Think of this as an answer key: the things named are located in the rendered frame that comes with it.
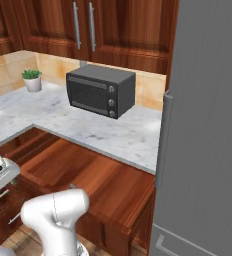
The open wooden drawer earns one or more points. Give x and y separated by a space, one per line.
101 180

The wooden lower cupboard run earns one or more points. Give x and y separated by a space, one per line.
8 216

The dark grey toaster oven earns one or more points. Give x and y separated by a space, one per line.
98 90

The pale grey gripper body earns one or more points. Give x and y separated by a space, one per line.
6 175

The grey fridge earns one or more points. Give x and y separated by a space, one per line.
204 133

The wooden upper cupboard door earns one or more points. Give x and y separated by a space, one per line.
1 26
48 23
134 30

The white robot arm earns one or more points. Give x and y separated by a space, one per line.
59 216

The green plant in white pot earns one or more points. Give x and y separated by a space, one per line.
32 81

